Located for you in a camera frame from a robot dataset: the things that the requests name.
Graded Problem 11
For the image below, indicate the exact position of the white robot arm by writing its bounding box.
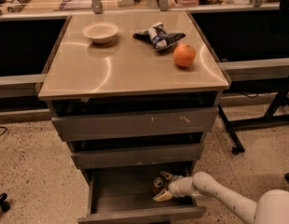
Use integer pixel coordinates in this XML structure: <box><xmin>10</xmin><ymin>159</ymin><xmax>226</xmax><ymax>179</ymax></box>
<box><xmin>154</xmin><ymin>171</ymin><xmax>289</xmax><ymax>224</ymax></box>

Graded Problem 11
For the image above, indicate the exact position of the orange fruit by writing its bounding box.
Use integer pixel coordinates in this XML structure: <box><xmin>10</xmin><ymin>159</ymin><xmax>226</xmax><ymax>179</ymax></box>
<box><xmin>173</xmin><ymin>43</ymin><xmax>196</xmax><ymax>68</ymax></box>

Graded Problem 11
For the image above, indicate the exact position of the grey bottom drawer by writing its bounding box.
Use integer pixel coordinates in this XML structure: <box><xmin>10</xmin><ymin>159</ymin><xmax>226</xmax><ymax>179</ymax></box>
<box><xmin>78</xmin><ymin>161</ymin><xmax>206</xmax><ymax>224</ymax></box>

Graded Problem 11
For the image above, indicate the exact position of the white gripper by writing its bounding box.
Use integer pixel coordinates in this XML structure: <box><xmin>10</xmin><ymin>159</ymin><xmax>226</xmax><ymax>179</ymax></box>
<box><xmin>153</xmin><ymin>171</ymin><xmax>196</xmax><ymax>202</ymax></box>

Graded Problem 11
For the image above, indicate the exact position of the grey drawer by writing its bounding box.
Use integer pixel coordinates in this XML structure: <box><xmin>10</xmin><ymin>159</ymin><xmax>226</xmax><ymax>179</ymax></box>
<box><xmin>52</xmin><ymin>107</ymin><xmax>218</xmax><ymax>142</ymax></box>
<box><xmin>78</xmin><ymin>161</ymin><xmax>206</xmax><ymax>224</ymax></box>
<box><xmin>72</xmin><ymin>143</ymin><xmax>203</xmax><ymax>169</ymax></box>

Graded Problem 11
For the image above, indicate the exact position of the black caster wheel left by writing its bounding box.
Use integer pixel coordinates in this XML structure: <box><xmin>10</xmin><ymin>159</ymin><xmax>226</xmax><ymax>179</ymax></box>
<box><xmin>0</xmin><ymin>193</ymin><xmax>10</xmax><ymax>212</ymax></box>

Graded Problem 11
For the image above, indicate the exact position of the grey drawer cabinet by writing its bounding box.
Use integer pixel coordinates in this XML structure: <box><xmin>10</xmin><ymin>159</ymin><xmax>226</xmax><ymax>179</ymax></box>
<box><xmin>35</xmin><ymin>10</ymin><xmax>232</xmax><ymax>224</ymax></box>

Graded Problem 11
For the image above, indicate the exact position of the grey middle drawer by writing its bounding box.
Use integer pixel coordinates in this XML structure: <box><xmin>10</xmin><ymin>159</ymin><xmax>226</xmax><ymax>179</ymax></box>
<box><xmin>72</xmin><ymin>143</ymin><xmax>203</xmax><ymax>169</ymax></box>

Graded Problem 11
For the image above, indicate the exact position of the white bowl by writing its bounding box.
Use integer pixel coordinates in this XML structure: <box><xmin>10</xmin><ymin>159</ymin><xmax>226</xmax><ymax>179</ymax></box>
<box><xmin>83</xmin><ymin>21</ymin><xmax>118</xmax><ymax>44</ymax></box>

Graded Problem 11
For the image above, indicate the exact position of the grey top drawer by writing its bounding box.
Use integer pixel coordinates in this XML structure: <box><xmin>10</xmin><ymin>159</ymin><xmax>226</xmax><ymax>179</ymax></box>
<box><xmin>52</xmin><ymin>107</ymin><xmax>218</xmax><ymax>142</ymax></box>

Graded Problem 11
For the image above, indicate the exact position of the black table leg frame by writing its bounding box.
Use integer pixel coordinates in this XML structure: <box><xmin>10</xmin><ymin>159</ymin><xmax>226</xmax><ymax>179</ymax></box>
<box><xmin>218</xmin><ymin>76</ymin><xmax>289</xmax><ymax>155</ymax></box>

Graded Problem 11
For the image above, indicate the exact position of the red coke can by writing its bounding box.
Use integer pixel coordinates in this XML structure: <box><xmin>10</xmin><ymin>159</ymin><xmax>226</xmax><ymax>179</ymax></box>
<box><xmin>151</xmin><ymin>176</ymin><xmax>164</xmax><ymax>195</ymax></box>

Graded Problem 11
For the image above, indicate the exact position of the blue chip bag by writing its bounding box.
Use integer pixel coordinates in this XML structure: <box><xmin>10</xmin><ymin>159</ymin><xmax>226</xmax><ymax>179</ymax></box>
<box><xmin>132</xmin><ymin>22</ymin><xmax>186</xmax><ymax>50</ymax></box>

